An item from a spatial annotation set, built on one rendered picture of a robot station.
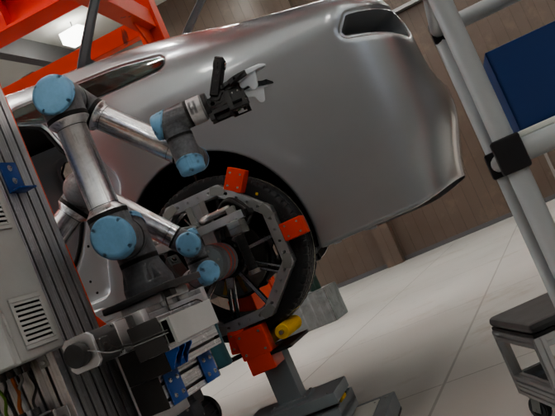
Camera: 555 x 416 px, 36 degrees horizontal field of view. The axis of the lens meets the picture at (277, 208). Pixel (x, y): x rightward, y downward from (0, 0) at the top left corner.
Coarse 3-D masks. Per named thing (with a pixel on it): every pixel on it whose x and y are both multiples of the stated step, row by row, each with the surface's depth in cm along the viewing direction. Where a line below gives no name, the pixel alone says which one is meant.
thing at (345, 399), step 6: (348, 390) 343; (342, 396) 329; (348, 396) 336; (354, 396) 347; (342, 402) 324; (348, 402) 332; (354, 402) 343; (330, 408) 322; (336, 408) 320; (342, 408) 320; (348, 408) 328; (354, 408) 339; (312, 414) 324; (318, 414) 322; (324, 414) 316; (330, 414) 315; (336, 414) 315; (342, 414) 315; (348, 414) 324
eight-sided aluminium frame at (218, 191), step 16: (208, 192) 326; (224, 192) 321; (176, 208) 325; (256, 208) 318; (272, 208) 318; (272, 224) 317; (288, 256) 315; (288, 272) 316; (272, 288) 317; (272, 304) 318; (240, 320) 320; (256, 320) 319
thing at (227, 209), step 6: (198, 204) 322; (204, 204) 322; (204, 210) 322; (216, 210) 302; (222, 210) 301; (228, 210) 301; (234, 210) 300; (204, 216) 304; (210, 216) 302; (216, 216) 302; (204, 222) 304; (210, 222) 318
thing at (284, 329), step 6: (288, 318) 332; (294, 318) 334; (300, 318) 340; (282, 324) 317; (288, 324) 320; (294, 324) 327; (300, 324) 338; (276, 330) 318; (282, 330) 316; (288, 330) 317; (294, 330) 327; (282, 336) 317
